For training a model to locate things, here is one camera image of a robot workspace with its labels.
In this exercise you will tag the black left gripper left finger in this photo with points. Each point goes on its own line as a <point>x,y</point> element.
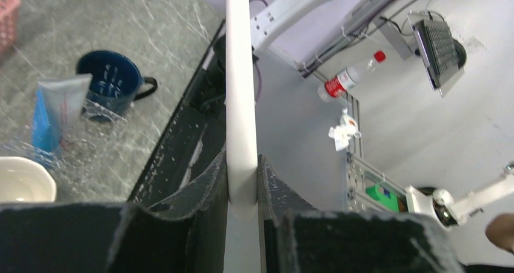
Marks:
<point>184,232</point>

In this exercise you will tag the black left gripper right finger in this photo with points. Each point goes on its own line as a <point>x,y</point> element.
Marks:
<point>294,236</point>

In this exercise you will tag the dark blue mug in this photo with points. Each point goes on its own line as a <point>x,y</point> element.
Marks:
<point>116,80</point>

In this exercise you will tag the blue toothpaste tube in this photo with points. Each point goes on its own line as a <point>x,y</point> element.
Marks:
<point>45,131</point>

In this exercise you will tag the light blue white mug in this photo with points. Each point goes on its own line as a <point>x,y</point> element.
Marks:
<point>26,181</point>

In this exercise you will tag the white red-capped toothpaste tube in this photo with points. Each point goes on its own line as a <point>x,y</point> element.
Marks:
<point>63,100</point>

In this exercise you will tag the crumpled white paper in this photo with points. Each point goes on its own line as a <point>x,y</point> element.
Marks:
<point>346,130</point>

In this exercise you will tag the clear red-capped plastic bottle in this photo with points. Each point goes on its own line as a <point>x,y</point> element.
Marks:
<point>350,76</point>

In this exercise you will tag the black keyboard on stand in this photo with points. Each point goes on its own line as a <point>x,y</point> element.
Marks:
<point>443,56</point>

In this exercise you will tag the pink plastic basket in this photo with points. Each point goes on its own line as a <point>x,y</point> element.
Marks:
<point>9,20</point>

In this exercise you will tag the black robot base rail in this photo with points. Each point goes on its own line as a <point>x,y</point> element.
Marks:
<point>194,134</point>

